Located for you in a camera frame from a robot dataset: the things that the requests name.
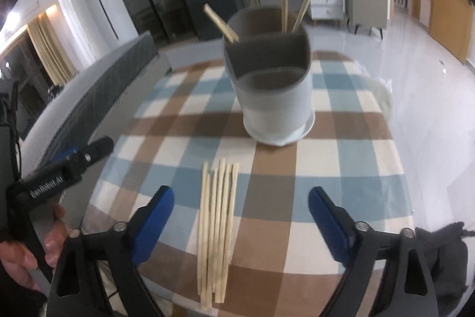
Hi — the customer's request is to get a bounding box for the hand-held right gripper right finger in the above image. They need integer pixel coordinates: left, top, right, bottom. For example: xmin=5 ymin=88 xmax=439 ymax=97
xmin=309 ymin=186 xmax=438 ymax=317

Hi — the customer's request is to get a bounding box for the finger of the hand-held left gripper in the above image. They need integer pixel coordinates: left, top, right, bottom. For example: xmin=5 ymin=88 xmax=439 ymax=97
xmin=35 ymin=136 xmax=115 ymax=177
xmin=48 ymin=148 xmax=80 ymax=166

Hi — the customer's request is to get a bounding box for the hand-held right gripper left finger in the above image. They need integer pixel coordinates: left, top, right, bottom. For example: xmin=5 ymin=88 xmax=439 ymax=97
xmin=46 ymin=185 xmax=175 ymax=317

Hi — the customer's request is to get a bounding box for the pile of wooden chopsticks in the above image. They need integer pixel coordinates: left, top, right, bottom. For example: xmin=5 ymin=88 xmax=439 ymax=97
xmin=197 ymin=158 xmax=240 ymax=311

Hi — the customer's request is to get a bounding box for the grey white utensil holder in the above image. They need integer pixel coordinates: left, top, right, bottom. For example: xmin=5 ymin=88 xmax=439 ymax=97
xmin=223 ymin=6 xmax=317 ymax=147

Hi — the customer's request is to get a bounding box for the person's left hand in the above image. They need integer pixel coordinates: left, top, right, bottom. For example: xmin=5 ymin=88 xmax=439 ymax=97
xmin=0 ymin=204 xmax=73 ymax=290

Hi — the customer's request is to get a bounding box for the grey quilted bed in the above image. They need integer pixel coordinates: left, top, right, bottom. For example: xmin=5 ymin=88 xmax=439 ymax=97
xmin=20 ymin=31 xmax=173 ymax=169

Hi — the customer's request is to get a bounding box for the checked tablecloth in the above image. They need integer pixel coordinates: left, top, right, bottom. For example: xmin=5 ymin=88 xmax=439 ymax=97
xmin=80 ymin=50 xmax=414 ymax=317

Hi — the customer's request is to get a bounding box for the dark window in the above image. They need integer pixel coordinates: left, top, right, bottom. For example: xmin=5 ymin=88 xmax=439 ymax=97
xmin=0 ymin=38 xmax=53 ymax=139

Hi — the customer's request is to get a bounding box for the beige curtain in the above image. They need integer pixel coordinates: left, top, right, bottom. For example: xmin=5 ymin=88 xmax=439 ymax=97
xmin=28 ymin=18 xmax=78 ymax=85

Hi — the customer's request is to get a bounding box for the white wardrobe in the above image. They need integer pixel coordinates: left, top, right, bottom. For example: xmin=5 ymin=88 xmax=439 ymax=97
xmin=56 ymin=0 xmax=134 ymax=70

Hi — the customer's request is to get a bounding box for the white plastic bag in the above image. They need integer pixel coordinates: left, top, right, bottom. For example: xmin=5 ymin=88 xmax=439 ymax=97
xmin=358 ymin=64 xmax=394 ymax=124

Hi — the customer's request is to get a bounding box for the grey nightstand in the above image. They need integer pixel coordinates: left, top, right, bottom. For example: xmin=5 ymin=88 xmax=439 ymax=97
xmin=343 ymin=0 xmax=390 ymax=40

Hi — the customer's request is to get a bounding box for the wooden door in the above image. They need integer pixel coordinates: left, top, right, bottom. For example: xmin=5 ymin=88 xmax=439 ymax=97
xmin=427 ymin=0 xmax=474 ymax=65

